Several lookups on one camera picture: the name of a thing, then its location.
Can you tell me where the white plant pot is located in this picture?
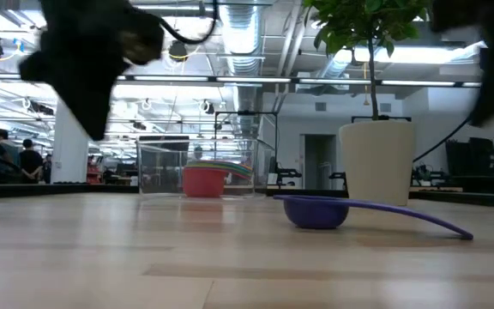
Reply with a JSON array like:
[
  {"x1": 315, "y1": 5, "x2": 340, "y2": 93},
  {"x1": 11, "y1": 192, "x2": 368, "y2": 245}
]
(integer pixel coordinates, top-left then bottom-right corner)
[{"x1": 339, "y1": 119, "x2": 416, "y2": 207}]

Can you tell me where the long ceiling light bar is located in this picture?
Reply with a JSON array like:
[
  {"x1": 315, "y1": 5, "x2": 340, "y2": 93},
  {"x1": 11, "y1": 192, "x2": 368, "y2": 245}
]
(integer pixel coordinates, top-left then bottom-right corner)
[{"x1": 0, "y1": 72, "x2": 484, "y2": 88}]

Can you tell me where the black ceiling device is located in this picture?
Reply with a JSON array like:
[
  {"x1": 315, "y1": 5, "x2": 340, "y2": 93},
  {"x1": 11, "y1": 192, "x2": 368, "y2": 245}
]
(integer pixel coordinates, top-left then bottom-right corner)
[{"x1": 167, "y1": 39, "x2": 190, "y2": 63}]

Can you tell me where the silver air duct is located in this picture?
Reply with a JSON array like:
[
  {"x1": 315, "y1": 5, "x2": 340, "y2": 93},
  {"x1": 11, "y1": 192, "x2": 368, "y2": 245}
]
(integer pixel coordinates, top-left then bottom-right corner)
[{"x1": 217, "y1": 3, "x2": 266, "y2": 142}]

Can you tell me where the black equipment rack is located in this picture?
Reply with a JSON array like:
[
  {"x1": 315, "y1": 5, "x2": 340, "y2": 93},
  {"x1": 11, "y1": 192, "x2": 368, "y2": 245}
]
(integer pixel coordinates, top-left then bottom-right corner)
[{"x1": 444, "y1": 136, "x2": 494, "y2": 177}]

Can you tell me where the white column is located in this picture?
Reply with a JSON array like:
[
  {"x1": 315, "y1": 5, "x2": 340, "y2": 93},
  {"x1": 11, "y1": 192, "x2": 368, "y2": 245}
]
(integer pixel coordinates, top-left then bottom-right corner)
[{"x1": 51, "y1": 96, "x2": 91, "y2": 185}]

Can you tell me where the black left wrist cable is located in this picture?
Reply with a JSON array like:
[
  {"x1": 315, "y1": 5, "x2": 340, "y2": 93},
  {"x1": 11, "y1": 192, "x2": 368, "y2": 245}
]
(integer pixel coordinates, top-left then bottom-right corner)
[{"x1": 155, "y1": 0, "x2": 219, "y2": 45}]

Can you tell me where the red measuring cup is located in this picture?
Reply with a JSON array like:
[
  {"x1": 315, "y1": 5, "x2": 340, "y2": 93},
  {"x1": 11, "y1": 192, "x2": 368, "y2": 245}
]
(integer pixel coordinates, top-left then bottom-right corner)
[{"x1": 182, "y1": 166, "x2": 230, "y2": 199}]

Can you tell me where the black metal frame stand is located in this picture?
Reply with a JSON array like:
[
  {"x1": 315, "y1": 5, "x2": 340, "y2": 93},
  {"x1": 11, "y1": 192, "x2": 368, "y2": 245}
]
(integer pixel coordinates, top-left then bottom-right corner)
[{"x1": 213, "y1": 110, "x2": 280, "y2": 173}]

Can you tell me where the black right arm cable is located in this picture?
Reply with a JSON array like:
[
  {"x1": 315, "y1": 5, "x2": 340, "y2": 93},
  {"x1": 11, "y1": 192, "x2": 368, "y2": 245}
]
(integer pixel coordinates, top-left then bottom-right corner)
[{"x1": 412, "y1": 112, "x2": 476, "y2": 164}]

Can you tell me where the clear plastic basket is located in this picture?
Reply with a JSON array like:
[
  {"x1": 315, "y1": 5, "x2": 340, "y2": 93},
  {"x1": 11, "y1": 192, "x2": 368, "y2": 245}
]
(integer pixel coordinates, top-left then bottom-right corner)
[{"x1": 136, "y1": 137, "x2": 274, "y2": 199}]

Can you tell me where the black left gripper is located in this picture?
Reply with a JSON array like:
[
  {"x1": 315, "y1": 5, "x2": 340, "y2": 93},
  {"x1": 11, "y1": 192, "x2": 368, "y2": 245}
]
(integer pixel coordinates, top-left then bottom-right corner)
[{"x1": 18, "y1": 0, "x2": 166, "y2": 142}]

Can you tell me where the green leafy plant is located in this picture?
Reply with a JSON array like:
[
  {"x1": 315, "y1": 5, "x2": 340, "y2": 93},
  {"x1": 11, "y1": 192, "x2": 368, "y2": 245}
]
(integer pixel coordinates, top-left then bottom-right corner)
[{"x1": 302, "y1": 0, "x2": 431, "y2": 122}]

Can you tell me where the dark blue measuring cup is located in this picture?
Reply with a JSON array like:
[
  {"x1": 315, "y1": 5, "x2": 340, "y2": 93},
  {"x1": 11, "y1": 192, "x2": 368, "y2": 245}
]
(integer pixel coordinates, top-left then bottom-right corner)
[{"x1": 273, "y1": 194, "x2": 475, "y2": 241}]

